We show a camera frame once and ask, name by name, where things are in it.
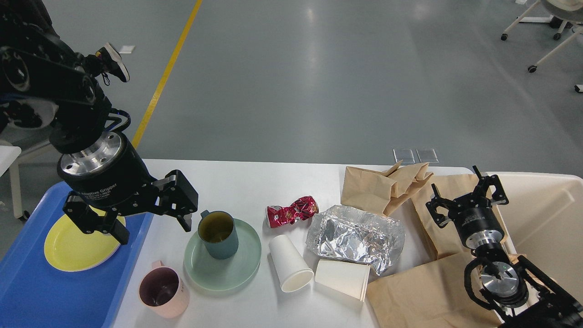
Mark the white paper cup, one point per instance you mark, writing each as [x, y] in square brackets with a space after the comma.
[292, 270]

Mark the large brown paper bag front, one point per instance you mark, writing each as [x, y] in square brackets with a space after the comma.
[429, 296]

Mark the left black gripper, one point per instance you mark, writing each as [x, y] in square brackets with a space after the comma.
[110, 175]

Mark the crumpled aluminium foil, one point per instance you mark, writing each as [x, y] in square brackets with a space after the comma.
[354, 235]

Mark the crushed red can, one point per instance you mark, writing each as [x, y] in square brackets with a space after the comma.
[302, 209]

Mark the pink mug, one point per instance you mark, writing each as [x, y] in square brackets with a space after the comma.
[163, 291]

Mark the white side table corner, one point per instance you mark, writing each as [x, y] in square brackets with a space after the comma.
[8, 155]

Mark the person in black clothes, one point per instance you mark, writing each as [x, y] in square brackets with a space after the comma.
[106, 61]

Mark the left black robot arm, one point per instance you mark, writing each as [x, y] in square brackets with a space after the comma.
[44, 82]

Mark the crumpled small brown paper bag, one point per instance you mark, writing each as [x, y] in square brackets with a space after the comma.
[383, 192]

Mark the blue plastic tray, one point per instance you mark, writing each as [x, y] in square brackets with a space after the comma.
[33, 294]

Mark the yellow plate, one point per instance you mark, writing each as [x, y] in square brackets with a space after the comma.
[67, 249]

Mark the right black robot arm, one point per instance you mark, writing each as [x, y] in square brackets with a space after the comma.
[520, 293]

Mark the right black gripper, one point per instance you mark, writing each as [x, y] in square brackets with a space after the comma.
[476, 221]

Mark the light green plate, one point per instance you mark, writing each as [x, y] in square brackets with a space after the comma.
[220, 275]

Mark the grey office chair left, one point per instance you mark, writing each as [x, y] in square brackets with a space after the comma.
[14, 176]

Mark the dark teal mug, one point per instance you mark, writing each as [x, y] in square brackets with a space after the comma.
[218, 233]

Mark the brown paper bag under gripper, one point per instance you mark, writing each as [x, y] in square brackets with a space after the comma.
[432, 228]

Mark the beige plastic bin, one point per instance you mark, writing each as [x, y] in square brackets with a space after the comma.
[544, 221]

